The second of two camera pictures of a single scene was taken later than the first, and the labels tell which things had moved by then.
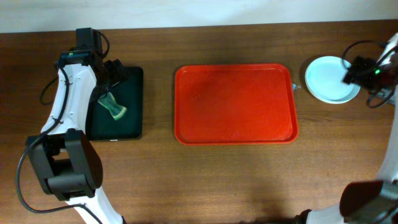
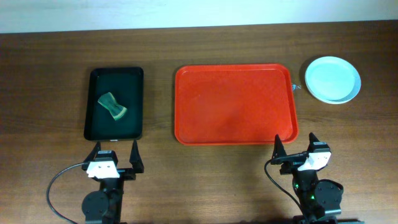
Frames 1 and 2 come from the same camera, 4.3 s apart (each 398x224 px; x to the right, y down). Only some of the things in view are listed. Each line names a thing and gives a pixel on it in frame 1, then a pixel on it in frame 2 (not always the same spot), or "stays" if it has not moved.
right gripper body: [354, 70] → [288, 165]
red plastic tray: [235, 104] stays
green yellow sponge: [108, 101] stays
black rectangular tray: [101, 126] stays
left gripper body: [111, 78] → [125, 171]
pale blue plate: [324, 81] stays
